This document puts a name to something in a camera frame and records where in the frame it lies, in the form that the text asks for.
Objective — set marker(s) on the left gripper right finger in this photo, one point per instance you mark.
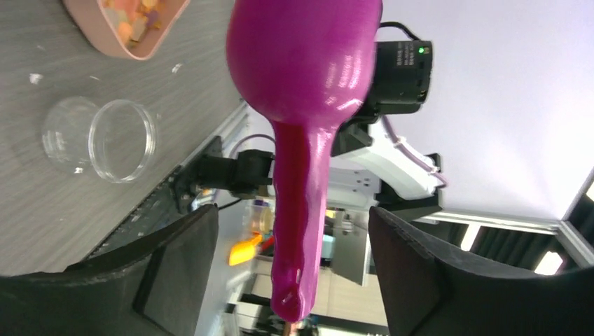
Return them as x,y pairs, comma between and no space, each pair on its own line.
431,287

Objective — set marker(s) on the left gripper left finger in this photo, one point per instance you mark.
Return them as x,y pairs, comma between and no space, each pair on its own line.
154,285

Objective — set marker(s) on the magenta plastic scoop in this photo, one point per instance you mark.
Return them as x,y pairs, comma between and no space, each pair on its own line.
305,66

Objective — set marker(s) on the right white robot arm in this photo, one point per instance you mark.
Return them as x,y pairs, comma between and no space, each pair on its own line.
410,182

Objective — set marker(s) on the pink tray popsicle candies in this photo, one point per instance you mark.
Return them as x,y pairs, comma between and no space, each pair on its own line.
126,29

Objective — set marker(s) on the clear round plastic jar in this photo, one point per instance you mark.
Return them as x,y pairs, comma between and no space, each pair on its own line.
115,142

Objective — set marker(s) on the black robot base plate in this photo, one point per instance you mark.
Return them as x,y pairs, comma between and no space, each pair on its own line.
169,200

